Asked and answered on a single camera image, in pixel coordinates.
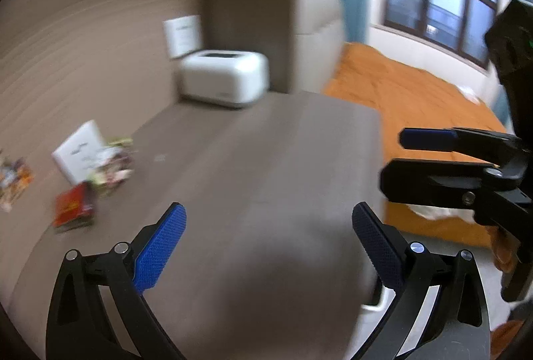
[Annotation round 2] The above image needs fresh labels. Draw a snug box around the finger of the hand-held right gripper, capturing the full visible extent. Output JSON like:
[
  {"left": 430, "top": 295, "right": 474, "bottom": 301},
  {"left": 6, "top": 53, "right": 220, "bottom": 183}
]
[
  {"left": 399, "top": 128, "right": 524, "bottom": 166},
  {"left": 380, "top": 160, "right": 501, "bottom": 211}
]

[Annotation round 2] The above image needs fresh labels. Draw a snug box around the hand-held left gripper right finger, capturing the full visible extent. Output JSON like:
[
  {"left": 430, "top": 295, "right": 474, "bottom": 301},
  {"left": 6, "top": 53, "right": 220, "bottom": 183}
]
[{"left": 350, "top": 202, "right": 490, "bottom": 360}]

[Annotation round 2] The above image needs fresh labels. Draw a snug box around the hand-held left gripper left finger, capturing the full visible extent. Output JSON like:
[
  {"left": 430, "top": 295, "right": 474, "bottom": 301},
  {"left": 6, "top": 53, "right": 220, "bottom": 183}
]
[{"left": 46, "top": 202, "right": 187, "bottom": 360}]

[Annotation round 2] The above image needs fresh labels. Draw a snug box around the colourful candy wrapper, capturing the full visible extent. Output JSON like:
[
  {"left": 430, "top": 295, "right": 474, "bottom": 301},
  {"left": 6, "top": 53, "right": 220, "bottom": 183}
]
[{"left": 85, "top": 137, "right": 135, "bottom": 196}]

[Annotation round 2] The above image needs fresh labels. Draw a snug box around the red snack packet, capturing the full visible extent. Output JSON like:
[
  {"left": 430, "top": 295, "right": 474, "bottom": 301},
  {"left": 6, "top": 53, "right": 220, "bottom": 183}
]
[{"left": 53, "top": 183, "right": 96, "bottom": 229}]

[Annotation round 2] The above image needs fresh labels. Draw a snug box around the person's right hand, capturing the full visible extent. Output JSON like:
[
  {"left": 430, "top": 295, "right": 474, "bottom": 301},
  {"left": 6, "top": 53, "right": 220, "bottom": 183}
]
[{"left": 488, "top": 225, "right": 523, "bottom": 274}]

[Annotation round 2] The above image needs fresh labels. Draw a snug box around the white plastic bag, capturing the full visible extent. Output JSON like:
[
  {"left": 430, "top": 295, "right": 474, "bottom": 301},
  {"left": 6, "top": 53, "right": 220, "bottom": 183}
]
[{"left": 406, "top": 205, "right": 477, "bottom": 224}]

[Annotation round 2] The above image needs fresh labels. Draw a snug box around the orange bed blanket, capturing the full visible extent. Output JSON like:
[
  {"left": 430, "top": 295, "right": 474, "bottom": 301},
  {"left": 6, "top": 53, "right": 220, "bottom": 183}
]
[{"left": 322, "top": 42, "right": 521, "bottom": 248}]

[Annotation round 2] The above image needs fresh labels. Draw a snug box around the strip of picture stickers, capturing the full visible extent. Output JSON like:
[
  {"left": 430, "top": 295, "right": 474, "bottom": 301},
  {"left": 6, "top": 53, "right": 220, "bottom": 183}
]
[{"left": 0, "top": 152, "right": 35, "bottom": 213}]

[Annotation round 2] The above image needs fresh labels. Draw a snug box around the white toaster-like appliance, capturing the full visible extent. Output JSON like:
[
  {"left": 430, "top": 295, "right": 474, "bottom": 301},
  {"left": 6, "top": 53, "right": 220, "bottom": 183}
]
[{"left": 179, "top": 49, "right": 270, "bottom": 109}]

